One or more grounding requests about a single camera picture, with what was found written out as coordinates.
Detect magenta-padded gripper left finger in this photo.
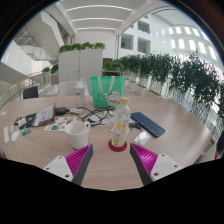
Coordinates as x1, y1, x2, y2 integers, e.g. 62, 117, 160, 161
43, 143, 94, 186

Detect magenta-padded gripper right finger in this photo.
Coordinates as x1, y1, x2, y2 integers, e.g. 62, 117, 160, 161
129, 143, 184, 186

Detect clear drink bottle yellow cap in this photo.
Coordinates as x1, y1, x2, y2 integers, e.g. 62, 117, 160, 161
110, 96, 132, 148

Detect clear plastic packet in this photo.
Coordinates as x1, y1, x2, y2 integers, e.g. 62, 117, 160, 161
134, 130, 152, 146

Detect white cup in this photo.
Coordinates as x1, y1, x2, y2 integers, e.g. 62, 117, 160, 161
64, 120, 92, 150

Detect dark blue keyboard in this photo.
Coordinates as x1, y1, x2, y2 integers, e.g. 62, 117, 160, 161
130, 111, 166, 138

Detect flat round red coaster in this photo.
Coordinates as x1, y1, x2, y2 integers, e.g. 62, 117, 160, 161
107, 138, 128, 153

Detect blue green tube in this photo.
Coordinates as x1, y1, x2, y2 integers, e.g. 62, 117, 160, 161
21, 127, 32, 137

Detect brown notebook with papers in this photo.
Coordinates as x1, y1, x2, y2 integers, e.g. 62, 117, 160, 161
32, 103, 57, 128

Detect black power adapter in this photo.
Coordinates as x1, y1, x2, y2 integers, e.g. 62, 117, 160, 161
54, 106, 70, 116

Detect white power strip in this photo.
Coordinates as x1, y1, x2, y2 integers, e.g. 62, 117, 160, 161
3, 125, 10, 145

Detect small dark phone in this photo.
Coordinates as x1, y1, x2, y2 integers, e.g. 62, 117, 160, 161
13, 116, 24, 126

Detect clear shaker bottle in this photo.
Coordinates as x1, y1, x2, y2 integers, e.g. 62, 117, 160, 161
73, 78, 86, 109

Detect white chair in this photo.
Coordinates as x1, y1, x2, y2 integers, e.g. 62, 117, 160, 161
58, 79, 90, 98

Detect black chair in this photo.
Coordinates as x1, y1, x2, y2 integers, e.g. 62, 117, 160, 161
22, 85, 40, 100

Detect green tote bag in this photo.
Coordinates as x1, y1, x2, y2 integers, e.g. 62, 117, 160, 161
89, 75, 126, 109

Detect glass balustrade with handrail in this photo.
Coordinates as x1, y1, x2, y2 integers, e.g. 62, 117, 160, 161
0, 71, 46, 108

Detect row of green plants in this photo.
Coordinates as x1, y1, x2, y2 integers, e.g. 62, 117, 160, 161
102, 53, 224, 118

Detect green plants in planter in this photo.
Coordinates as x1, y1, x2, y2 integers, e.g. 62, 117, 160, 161
41, 64, 60, 85

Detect white cabinet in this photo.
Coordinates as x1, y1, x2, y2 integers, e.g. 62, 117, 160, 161
57, 48, 104, 98

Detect green plants atop cabinet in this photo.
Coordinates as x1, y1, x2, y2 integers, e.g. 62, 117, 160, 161
58, 41, 107, 54

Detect ceiling light strips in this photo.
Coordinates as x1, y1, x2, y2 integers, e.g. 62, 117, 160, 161
64, 3, 134, 33

